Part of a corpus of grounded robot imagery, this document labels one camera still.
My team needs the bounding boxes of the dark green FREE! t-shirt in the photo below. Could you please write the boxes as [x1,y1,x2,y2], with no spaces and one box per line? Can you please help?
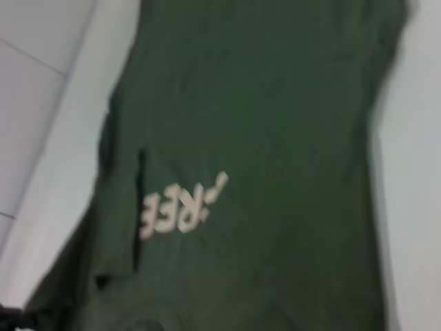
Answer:
[20,0,411,331]

